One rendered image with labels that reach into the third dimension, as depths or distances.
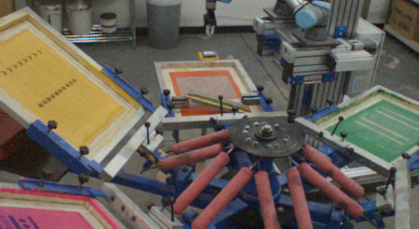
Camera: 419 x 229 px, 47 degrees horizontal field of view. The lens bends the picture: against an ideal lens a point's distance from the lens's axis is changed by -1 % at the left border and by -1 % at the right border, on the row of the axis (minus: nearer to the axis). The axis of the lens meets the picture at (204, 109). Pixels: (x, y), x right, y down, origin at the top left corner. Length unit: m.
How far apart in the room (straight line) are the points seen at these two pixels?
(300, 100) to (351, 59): 0.59
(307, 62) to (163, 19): 3.06
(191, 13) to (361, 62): 3.66
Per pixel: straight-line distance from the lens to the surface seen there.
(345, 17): 3.39
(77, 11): 5.95
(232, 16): 6.64
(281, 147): 1.90
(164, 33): 5.98
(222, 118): 2.49
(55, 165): 2.40
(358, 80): 3.61
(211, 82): 3.12
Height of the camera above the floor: 2.33
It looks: 29 degrees down
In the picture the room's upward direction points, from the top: 3 degrees clockwise
